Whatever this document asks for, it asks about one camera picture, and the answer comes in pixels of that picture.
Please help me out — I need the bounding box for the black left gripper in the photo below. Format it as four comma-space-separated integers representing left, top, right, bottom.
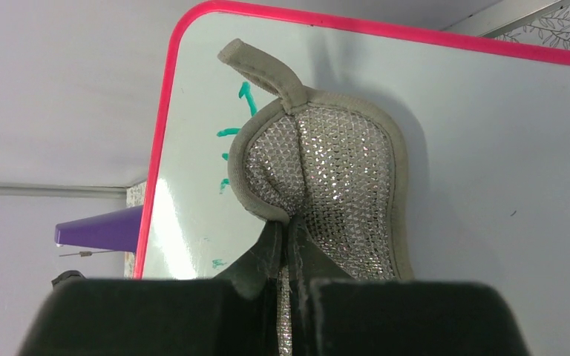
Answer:
51, 270, 85, 289

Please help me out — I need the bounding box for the pink framed whiteboard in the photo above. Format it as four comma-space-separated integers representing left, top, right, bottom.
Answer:
134, 1, 570, 355

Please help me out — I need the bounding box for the grey round scrubber pad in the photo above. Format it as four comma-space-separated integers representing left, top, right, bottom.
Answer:
217, 38, 416, 356

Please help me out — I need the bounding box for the purple metronome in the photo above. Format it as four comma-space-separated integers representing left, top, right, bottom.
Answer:
54, 205, 143, 253

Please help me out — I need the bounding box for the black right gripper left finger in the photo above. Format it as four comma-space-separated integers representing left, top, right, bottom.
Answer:
19, 222, 284, 355

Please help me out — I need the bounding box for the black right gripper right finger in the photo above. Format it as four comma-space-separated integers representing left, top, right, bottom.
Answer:
287, 217, 529, 355

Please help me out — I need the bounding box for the floral table mat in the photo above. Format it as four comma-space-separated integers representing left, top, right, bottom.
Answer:
497, 4, 570, 50

